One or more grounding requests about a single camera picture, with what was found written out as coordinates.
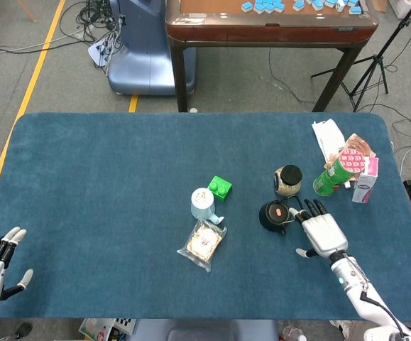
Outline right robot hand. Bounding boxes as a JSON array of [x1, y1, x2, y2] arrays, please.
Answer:
[[289, 198, 349, 259]]

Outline black teapot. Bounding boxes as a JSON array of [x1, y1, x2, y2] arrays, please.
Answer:
[[258, 195, 304, 235]]

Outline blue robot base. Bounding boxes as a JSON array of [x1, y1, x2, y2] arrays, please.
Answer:
[[107, 0, 197, 96]]

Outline green chip canister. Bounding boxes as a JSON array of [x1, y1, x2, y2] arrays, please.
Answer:
[[312, 147, 369, 197]]

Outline pink white carton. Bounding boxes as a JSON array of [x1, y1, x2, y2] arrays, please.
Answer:
[[351, 156, 380, 204]]

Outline glass grain jar black lid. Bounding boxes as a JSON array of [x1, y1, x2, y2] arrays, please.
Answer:
[[273, 164, 303, 197]]

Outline white paper bag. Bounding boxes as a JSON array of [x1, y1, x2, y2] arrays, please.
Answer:
[[311, 119, 347, 161]]

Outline orange snack packet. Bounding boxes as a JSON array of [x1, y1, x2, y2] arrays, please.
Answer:
[[324, 133, 376, 170]]

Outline clear plastic bottle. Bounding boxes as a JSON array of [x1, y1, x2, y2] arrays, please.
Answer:
[[281, 325, 309, 341]]

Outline green toy brick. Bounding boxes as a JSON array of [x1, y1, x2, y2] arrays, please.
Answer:
[[207, 175, 234, 203]]

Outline bagged sliced bread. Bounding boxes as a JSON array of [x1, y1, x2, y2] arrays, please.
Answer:
[[176, 218, 228, 274]]

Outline light blue mug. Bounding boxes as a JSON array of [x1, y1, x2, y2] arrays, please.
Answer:
[[190, 188, 226, 225]]

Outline blue felt tablecloth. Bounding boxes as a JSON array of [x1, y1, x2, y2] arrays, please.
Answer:
[[0, 112, 411, 320]]

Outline checkerboard printed sheet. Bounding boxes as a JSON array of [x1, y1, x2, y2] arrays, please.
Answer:
[[114, 318, 137, 335]]

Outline grey robot torso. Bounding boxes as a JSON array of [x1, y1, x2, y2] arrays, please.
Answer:
[[130, 319, 280, 341]]

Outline black tripod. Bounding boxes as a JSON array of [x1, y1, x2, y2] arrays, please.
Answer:
[[310, 0, 411, 113]]

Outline brown mahjong table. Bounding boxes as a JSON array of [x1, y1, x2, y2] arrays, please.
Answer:
[[165, 0, 380, 114]]

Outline white power strip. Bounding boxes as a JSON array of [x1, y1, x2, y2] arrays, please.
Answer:
[[87, 33, 121, 67]]

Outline white chair wooden legs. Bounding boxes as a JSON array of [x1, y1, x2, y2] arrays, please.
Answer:
[[15, 0, 38, 23]]

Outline black cable bundle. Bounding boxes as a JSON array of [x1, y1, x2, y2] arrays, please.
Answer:
[[59, 0, 123, 45]]

